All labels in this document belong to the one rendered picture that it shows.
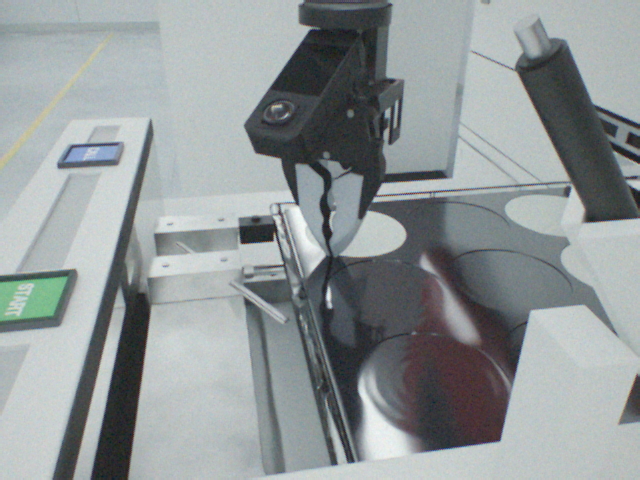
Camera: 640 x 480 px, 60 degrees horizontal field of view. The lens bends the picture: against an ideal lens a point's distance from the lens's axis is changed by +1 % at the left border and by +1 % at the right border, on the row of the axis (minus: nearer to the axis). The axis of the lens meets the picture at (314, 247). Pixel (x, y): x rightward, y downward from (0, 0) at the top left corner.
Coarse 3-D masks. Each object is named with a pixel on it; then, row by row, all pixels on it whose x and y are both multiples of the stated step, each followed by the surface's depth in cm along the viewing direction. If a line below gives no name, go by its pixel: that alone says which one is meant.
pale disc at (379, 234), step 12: (372, 216) 59; (384, 216) 59; (360, 228) 56; (372, 228) 56; (384, 228) 56; (396, 228) 56; (312, 240) 54; (360, 240) 54; (372, 240) 54; (384, 240) 54; (396, 240) 54; (348, 252) 52; (360, 252) 52; (372, 252) 52; (384, 252) 52
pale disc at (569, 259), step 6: (570, 246) 53; (564, 252) 52; (570, 252) 52; (564, 258) 51; (570, 258) 51; (576, 258) 51; (564, 264) 50; (570, 264) 50; (576, 264) 50; (570, 270) 49; (576, 270) 49; (582, 270) 49; (576, 276) 48; (582, 276) 48; (588, 282) 48
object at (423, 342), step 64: (512, 192) 64; (320, 256) 51; (384, 256) 51; (448, 256) 51; (512, 256) 51; (320, 320) 43; (384, 320) 43; (448, 320) 43; (512, 320) 43; (384, 384) 37; (448, 384) 37; (512, 384) 37; (384, 448) 32; (448, 448) 32
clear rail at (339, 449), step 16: (272, 208) 60; (288, 240) 53; (288, 256) 51; (288, 272) 49; (288, 288) 47; (304, 288) 47; (304, 304) 44; (304, 320) 42; (304, 336) 41; (304, 352) 40; (320, 352) 39; (320, 368) 38; (320, 384) 36; (320, 400) 35; (336, 400) 36; (320, 416) 35; (336, 416) 34; (336, 432) 33; (336, 448) 32; (336, 464) 31
